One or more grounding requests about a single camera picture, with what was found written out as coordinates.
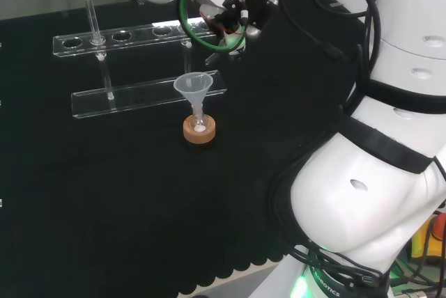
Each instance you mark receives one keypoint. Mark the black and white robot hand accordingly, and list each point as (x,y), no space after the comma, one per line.
(231,19)

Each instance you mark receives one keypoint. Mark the clear plastic funnel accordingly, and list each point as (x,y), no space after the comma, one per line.
(192,85)

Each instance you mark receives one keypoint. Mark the round-bottom glass flask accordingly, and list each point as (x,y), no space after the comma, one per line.
(199,124)

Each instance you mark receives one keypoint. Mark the clear rack with test tube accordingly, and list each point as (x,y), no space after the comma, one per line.
(139,97)

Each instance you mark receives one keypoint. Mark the black table cloth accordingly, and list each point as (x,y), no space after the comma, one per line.
(104,190)

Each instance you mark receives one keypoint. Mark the yellow stop button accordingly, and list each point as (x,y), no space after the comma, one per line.
(423,239)

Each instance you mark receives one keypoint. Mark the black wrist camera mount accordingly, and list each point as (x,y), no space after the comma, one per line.
(259,5)

